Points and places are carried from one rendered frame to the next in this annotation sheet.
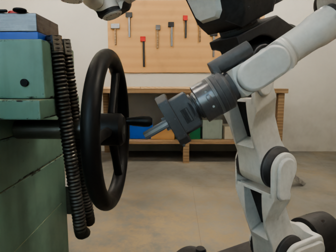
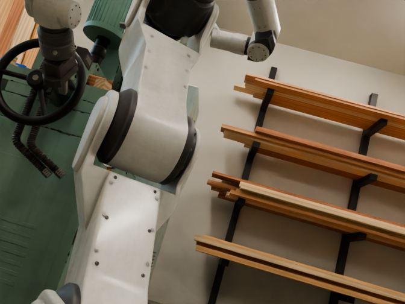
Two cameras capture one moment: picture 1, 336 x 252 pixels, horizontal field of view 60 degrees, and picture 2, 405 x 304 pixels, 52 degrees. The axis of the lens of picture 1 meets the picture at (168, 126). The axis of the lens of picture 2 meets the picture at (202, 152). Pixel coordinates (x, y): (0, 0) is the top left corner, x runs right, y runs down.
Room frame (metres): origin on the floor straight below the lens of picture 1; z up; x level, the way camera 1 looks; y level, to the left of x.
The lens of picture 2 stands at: (1.15, -1.08, 0.43)
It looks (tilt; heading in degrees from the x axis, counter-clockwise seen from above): 14 degrees up; 93
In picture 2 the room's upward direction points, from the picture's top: 17 degrees clockwise
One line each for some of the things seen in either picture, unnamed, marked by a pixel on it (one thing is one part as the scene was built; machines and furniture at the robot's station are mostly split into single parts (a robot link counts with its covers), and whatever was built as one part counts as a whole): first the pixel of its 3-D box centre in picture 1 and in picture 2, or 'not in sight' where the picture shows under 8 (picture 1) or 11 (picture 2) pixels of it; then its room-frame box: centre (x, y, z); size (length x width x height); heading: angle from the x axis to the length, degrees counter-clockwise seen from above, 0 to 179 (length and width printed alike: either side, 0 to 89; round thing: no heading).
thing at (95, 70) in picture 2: not in sight; (91, 78); (0.54, 0.47, 0.99); 0.14 x 0.07 x 0.09; 89
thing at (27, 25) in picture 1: (23, 29); (70, 52); (0.52, 0.25, 0.99); 0.13 x 0.11 x 0.06; 179
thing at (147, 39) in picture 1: (185, 36); not in sight; (3.85, -0.23, 1.50); 2.00 x 0.04 x 0.90; 90
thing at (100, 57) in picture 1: (70, 129); (47, 90); (0.53, 0.18, 0.81); 0.29 x 0.20 x 0.29; 179
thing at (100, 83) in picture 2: not in sight; (102, 86); (0.66, 0.31, 0.92); 0.05 x 0.04 x 0.04; 71
